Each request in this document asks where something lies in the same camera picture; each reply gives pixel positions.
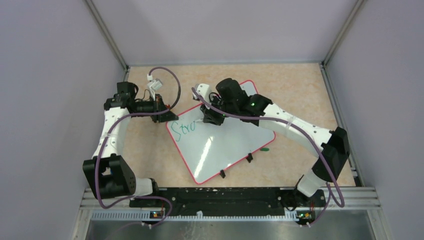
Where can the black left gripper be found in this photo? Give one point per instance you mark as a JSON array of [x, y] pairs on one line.
[[168, 116]]

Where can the pink framed whiteboard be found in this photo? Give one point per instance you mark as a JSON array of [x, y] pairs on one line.
[[206, 148]]

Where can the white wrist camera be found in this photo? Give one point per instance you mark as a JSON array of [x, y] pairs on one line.
[[203, 90], [154, 84]]

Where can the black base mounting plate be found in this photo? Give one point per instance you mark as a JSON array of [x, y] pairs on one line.
[[231, 201]]

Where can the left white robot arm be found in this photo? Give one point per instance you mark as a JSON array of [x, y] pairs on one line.
[[108, 174]]

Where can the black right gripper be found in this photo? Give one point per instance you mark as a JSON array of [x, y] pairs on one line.
[[210, 116]]

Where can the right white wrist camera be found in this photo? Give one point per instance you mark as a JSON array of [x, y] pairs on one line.
[[203, 90]]

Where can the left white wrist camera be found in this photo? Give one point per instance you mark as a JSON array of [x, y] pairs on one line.
[[154, 84]]

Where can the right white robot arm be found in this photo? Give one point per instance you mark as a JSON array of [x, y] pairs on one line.
[[331, 147]]

